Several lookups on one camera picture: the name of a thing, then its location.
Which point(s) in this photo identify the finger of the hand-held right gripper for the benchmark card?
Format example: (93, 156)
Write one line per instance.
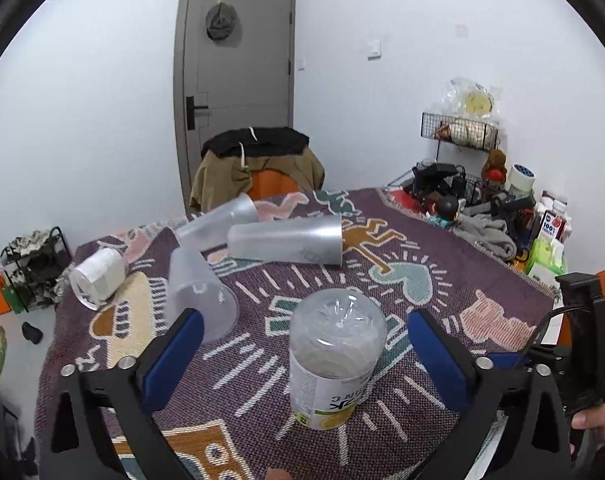
(507, 360)

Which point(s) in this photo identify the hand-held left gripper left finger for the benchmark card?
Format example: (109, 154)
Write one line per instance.
(172, 360)

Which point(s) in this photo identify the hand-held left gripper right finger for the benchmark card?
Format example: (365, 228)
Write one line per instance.
(440, 365)

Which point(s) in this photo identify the clear plastic bottle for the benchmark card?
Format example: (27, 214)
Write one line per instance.
(332, 360)

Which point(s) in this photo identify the frosted plastic cup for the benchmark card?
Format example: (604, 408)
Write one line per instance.
(287, 242)
(200, 300)
(217, 224)

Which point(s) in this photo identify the white labelled plastic cup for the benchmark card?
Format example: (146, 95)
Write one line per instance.
(98, 277)

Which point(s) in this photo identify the person's right hand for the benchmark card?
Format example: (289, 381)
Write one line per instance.
(599, 422)

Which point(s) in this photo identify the green tissue pack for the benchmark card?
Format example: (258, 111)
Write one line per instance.
(546, 260)

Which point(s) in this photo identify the printed purple table cloth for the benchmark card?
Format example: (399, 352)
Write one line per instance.
(432, 260)

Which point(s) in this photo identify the juice carton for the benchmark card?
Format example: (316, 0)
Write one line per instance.
(554, 226)

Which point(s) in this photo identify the grey cloth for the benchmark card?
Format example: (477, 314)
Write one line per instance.
(487, 236)

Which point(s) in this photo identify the small black floor item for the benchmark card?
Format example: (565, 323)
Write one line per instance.
(32, 332)

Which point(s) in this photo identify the black-headed doll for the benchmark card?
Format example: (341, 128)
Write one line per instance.
(446, 207)

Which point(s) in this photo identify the black shoe rack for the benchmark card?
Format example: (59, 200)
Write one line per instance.
(32, 270)

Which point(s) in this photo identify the white tape roll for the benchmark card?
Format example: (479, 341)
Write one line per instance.
(522, 176)

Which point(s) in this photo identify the black device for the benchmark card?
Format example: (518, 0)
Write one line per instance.
(432, 177)

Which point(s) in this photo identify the brown toy figure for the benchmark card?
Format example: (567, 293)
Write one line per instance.
(495, 165)

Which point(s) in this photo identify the orange chair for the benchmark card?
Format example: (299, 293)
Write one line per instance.
(272, 184)

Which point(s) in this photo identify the black garment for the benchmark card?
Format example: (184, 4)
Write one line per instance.
(262, 141)

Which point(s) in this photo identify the clear plastic bag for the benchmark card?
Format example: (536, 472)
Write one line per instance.
(470, 97)

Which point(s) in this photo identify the grey door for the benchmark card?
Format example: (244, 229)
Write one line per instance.
(242, 80)

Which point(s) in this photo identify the grey hat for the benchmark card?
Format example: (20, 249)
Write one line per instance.
(223, 21)

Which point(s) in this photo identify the white light switch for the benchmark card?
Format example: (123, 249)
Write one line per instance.
(375, 48)

